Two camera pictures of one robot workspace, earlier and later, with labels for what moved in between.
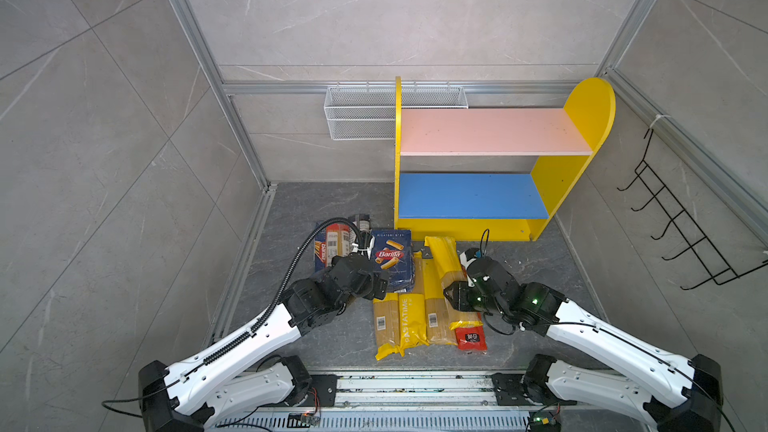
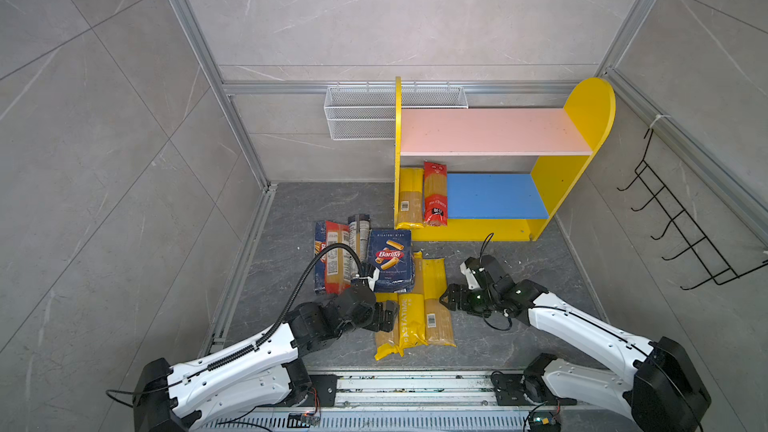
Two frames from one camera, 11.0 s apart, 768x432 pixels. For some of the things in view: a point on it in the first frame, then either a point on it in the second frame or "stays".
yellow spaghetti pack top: (443, 266) to (410, 209)
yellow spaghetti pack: (386, 324) stays
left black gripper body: (370, 289) to (376, 318)
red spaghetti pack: (470, 335) to (435, 205)
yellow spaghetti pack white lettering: (412, 321) stays
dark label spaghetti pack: (363, 221) stays
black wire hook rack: (673, 211) stays
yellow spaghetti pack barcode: (438, 320) stays
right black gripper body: (470, 298) stays
